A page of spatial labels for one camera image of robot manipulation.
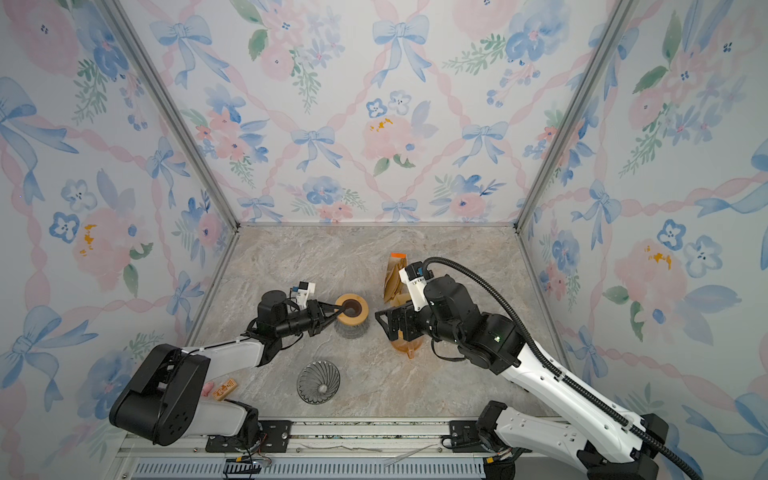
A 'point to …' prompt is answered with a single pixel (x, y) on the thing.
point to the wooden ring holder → (355, 309)
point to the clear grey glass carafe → (351, 332)
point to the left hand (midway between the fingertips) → (344, 309)
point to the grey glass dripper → (318, 381)
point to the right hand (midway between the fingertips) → (390, 308)
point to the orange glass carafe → (406, 346)
